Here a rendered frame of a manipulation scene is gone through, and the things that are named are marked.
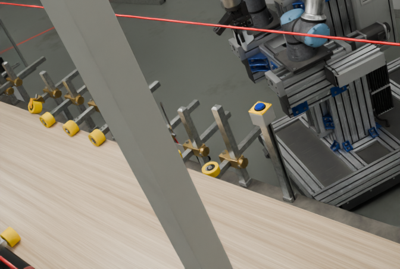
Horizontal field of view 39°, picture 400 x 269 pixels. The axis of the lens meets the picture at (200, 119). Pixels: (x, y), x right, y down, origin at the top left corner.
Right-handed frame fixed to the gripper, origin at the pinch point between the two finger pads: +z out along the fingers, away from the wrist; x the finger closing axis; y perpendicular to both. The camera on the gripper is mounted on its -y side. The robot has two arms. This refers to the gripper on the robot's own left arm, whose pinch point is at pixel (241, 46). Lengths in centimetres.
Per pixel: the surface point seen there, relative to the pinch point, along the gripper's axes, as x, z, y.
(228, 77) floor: 199, 131, 34
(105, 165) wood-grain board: 27, 42, -79
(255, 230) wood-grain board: -60, 42, -34
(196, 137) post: 10, 39, -33
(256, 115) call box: -35.5, 10.7, -12.6
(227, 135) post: -12.7, 29.9, -22.3
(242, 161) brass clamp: -15, 45, -21
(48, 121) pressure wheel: 89, 37, -101
